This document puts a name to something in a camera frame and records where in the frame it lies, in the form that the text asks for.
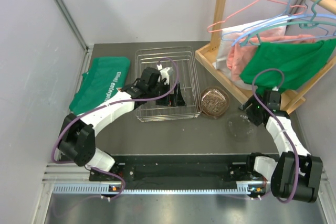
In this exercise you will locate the slotted cable duct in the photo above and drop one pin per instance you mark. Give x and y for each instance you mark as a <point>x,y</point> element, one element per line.
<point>239,188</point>

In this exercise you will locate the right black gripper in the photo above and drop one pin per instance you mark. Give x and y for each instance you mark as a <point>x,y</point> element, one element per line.
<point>253,118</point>

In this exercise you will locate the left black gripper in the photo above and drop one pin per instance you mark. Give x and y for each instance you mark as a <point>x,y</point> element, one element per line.
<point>168,101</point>

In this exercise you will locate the aluminium frame profile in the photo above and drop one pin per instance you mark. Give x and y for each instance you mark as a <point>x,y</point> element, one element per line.
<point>71,23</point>

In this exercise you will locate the pink wire hanger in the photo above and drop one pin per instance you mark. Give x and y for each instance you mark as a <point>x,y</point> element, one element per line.
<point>252,3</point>

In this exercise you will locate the teal plastic hanger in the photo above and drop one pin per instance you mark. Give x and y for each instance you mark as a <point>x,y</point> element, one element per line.
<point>245,38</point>

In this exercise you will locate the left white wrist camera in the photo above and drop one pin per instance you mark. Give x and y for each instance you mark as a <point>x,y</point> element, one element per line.
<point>166,73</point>

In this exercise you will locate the pink hanging garment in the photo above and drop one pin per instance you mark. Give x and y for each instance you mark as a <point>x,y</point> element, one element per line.
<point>239,57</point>

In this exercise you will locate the wire dish rack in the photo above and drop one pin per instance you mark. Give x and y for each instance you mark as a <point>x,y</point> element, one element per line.
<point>189,88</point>

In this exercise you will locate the light blue plastic hanger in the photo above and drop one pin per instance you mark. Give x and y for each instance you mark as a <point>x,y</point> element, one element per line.
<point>321,24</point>

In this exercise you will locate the folded green t-shirt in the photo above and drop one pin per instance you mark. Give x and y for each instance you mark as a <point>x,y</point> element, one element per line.
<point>100,83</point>

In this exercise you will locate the wooden clothes rack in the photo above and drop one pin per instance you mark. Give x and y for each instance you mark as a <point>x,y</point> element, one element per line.
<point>206,56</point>

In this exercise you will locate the green hanging garment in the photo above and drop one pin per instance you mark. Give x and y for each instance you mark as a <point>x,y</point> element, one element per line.
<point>298,63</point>

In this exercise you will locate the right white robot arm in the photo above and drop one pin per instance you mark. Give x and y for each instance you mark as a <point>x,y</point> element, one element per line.
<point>296,174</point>

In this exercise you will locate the white hanging garment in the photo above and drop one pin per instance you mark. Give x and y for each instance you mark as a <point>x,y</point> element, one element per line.
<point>223,48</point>

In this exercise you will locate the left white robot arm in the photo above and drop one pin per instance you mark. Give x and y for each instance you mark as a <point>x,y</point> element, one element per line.
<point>77,139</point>

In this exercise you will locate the amber glass plate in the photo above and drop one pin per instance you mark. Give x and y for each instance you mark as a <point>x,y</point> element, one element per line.
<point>214,102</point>

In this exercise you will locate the clear glass plate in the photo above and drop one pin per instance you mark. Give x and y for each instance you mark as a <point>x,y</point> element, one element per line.
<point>239,128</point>

